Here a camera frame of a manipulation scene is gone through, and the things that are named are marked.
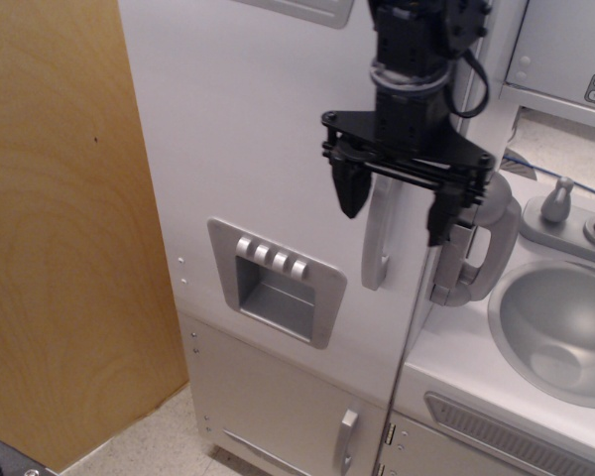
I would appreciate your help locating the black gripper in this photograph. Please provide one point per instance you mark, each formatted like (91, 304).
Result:
(409, 138)

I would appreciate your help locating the grey fridge door handle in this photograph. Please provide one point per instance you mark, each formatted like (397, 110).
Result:
(375, 260)

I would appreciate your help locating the white toy fridge door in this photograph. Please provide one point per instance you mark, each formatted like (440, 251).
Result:
(230, 98)

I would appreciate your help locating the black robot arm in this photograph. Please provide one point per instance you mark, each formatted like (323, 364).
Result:
(420, 42)

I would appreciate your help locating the grey toy telephone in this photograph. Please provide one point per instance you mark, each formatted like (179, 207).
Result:
(455, 281)

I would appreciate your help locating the grey ice dispenser panel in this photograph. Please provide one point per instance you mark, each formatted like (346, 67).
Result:
(276, 285)

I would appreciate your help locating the grey toy faucet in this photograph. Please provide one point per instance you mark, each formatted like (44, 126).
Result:
(554, 222)

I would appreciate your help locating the white toy kitchen cabinet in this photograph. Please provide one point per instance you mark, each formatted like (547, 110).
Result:
(452, 351)

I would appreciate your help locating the grey toy sink basin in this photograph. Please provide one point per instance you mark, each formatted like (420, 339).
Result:
(542, 319)

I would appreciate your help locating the grey toy microwave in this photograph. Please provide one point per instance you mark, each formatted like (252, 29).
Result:
(552, 69)

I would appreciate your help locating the white lower freezer door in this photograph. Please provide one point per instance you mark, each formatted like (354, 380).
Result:
(269, 413)

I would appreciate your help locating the grey oven vent panel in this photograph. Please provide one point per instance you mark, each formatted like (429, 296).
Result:
(503, 439)

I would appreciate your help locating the plywood board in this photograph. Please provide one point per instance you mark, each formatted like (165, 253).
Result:
(89, 338)

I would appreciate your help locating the black equipment corner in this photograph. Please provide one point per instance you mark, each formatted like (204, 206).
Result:
(14, 462)

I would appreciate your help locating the grey lower door handle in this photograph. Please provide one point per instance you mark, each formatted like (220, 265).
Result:
(341, 456)

